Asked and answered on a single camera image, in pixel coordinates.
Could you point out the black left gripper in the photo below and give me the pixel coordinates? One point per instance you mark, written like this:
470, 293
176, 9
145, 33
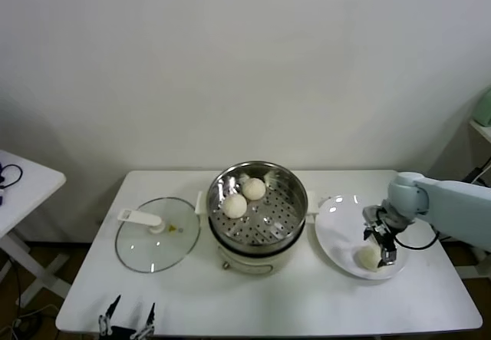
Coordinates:
122, 334

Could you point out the pale green appliance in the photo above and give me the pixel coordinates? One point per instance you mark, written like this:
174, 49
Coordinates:
484, 109

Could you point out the white side shelf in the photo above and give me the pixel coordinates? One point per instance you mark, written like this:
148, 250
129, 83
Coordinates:
481, 128

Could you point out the stainless steel steamer basket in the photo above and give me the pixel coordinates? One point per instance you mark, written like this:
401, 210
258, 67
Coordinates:
284, 209

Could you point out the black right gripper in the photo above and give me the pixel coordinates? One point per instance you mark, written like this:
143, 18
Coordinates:
385, 228

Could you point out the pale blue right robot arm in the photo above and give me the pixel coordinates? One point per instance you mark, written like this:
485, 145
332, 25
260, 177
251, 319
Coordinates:
456, 209

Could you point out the cream electric cooker base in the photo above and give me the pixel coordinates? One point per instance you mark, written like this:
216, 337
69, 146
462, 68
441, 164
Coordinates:
249, 263

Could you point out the white steamed baozi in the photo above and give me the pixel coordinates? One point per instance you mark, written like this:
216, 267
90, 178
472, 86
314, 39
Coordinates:
253, 189
366, 259
234, 205

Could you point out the white round plate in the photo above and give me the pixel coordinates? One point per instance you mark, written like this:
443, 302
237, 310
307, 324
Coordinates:
341, 225

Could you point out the white folding side table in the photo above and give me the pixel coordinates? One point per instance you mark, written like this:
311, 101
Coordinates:
34, 186

